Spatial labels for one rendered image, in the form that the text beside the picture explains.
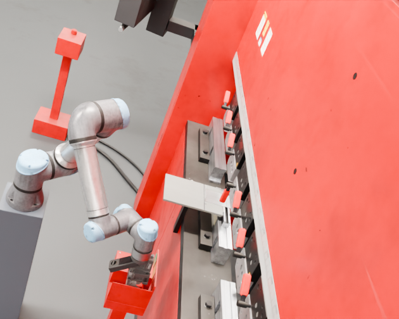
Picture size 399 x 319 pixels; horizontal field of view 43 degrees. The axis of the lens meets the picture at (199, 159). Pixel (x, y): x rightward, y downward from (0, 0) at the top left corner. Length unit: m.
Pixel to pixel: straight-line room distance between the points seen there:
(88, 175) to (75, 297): 1.28
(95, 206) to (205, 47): 1.29
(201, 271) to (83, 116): 0.77
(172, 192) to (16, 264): 0.76
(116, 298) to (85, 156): 0.59
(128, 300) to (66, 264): 1.10
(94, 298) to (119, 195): 0.93
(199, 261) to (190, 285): 0.14
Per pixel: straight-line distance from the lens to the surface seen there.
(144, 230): 1.82
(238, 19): 2.75
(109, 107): 1.85
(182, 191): 2.20
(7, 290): 2.56
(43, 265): 3.08
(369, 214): 1.09
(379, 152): 1.12
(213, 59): 2.82
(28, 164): 2.10
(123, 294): 2.04
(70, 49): 3.66
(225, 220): 2.15
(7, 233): 2.30
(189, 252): 2.12
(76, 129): 1.79
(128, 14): 2.92
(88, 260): 3.16
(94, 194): 1.81
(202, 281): 2.04
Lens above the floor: 2.29
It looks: 32 degrees down
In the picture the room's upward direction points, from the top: 23 degrees clockwise
